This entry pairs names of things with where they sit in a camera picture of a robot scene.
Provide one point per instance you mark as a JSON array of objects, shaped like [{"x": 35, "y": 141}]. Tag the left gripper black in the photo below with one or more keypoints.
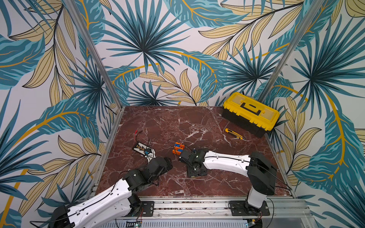
[{"x": 169, "y": 164}]

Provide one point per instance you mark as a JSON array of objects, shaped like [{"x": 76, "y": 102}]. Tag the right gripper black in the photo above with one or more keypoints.
[{"x": 184, "y": 153}]

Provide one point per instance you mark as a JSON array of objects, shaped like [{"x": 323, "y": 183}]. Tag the orange 2x4 lego brick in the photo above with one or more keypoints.
[
  {"x": 177, "y": 152},
  {"x": 179, "y": 145}
]

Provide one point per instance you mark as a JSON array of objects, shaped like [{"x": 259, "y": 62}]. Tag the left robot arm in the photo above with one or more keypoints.
[{"x": 119, "y": 200}]

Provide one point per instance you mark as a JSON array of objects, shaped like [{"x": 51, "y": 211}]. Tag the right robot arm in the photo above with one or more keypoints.
[{"x": 260, "y": 171}]

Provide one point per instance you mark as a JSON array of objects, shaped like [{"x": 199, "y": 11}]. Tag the black charging board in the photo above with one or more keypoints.
[{"x": 142, "y": 149}]

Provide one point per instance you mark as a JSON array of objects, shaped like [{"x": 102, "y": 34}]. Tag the yellow utility knife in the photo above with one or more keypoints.
[{"x": 233, "y": 133}]

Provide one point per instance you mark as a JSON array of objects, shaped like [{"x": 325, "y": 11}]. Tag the yellow black toolbox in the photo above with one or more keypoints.
[{"x": 249, "y": 114}]

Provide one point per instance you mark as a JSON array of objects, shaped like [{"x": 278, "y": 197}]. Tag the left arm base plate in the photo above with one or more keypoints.
[{"x": 144, "y": 209}]

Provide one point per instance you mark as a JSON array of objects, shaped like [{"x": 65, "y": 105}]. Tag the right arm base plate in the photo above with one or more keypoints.
[{"x": 242, "y": 208}]

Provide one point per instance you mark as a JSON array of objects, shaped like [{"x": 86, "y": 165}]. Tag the aluminium front rail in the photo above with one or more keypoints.
[{"x": 213, "y": 212}]

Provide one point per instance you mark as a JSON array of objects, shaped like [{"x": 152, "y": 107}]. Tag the left aluminium frame post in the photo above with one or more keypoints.
[{"x": 77, "y": 18}]

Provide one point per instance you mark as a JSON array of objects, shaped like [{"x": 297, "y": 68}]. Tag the aluminium frame post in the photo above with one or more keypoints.
[
  {"x": 307, "y": 19},
  {"x": 77, "y": 18}
]

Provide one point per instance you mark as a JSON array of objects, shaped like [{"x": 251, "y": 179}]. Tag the right aluminium frame post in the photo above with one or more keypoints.
[{"x": 307, "y": 19}]

